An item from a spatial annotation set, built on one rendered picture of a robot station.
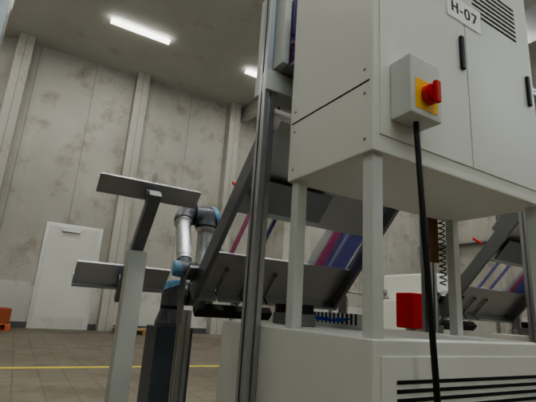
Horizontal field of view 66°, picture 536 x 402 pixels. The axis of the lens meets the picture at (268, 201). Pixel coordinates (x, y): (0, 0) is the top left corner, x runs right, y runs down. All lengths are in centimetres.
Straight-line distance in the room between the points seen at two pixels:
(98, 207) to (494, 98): 939
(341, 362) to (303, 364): 13
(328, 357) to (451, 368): 26
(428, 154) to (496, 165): 28
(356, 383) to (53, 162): 972
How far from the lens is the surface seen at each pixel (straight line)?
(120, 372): 150
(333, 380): 93
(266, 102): 130
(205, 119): 1158
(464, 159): 115
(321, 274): 184
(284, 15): 143
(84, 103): 1083
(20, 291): 988
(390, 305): 628
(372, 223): 87
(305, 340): 100
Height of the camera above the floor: 66
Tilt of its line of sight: 15 degrees up
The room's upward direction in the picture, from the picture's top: 4 degrees clockwise
